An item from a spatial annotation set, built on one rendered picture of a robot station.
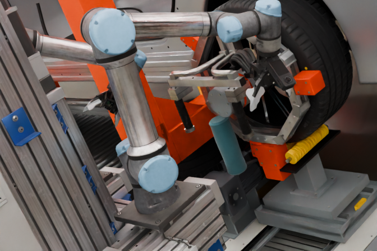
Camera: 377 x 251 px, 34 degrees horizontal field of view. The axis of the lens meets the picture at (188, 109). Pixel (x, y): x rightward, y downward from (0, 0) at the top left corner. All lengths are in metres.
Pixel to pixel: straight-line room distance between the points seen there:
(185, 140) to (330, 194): 0.71
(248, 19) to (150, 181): 0.54
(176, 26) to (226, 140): 0.89
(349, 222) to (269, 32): 1.17
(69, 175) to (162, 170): 0.33
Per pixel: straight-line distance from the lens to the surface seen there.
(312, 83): 2.33
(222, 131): 2.62
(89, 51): 2.27
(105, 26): 1.64
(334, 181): 2.94
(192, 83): 2.46
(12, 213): 1.82
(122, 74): 1.68
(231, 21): 1.81
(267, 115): 2.72
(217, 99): 2.47
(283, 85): 1.88
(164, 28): 1.85
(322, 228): 2.79
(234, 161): 2.68
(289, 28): 2.39
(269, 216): 2.99
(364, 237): 2.80
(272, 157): 2.67
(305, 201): 2.86
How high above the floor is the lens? 1.70
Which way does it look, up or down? 20 degrees down
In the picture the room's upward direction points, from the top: 22 degrees counter-clockwise
